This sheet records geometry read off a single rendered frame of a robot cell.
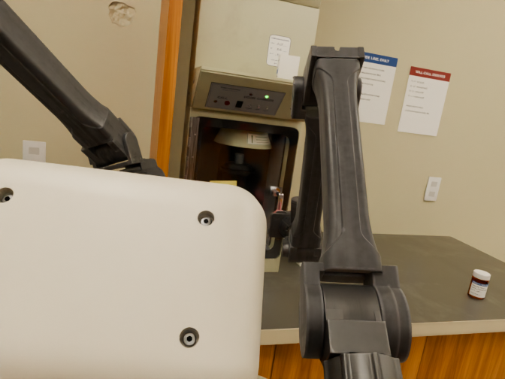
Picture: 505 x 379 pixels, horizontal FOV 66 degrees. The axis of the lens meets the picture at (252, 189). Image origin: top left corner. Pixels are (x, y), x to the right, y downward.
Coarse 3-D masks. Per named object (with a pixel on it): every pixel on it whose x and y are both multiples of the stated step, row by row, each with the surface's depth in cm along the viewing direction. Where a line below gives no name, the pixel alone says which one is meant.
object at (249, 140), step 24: (216, 120) 104; (216, 144) 106; (240, 144) 107; (264, 144) 109; (288, 144) 111; (216, 168) 107; (240, 168) 109; (264, 168) 111; (288, 168) 113; (264, 192) 113; (288, 192) 115
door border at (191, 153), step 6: (192, 120) 102; (198, 120) 103; (192, 126) 103; (198, 126) 103; (192, 132) 103; (192, 138) 103; (192, 144) 104; (192, 150) 104; (192, 156) 105; (192, 162) 105; (186, 168) 105; (192, 168) 105; (186, 174) 105; (192, 174) 106
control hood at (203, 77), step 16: (208, 80) 93; (224, 80) 93; (240, 80) 94; (256, 80) 94; (272, 80) 95; (288, 80) 96; (192, 96) 99; (288, 96) 100; (240, 112) 103; (288, 112) 105
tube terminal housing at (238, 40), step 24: (216, 0) 98; (240, 0) 99; (264, 0) 101; (216, 24) 99; (240, 24) 101; (264, 24) 102; (288, 24) 104; (312, 24) 106; (192, 48) 106; (216, 48) 101; (240, 48) 102; (264, 48) 104; (192, 72) 102; (264, 72) 105; (240, 120) 107; (264, 120) 109; (288, 120) 111
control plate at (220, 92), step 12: (216, 84) 94; (228, 84) 94; (216, 96) 97; (228, 96) 98; (240, 96) 98; (252, 96) 99; (264, 96) 99; (276, 96) 100; (228, 108) 102; (240, 108) 102; (252, 108) 103; (264, 108) 103; (276, 108) 103
